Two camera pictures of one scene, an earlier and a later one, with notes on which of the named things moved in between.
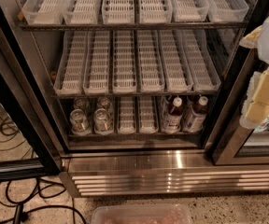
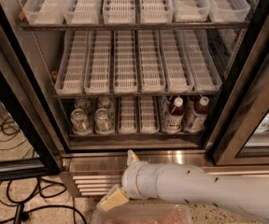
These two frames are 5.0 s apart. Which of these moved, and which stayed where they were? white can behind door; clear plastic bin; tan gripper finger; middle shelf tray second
Moved: tan gripper finger
Stayed: white can behind door; middle shelf tray second; clear plastic bin
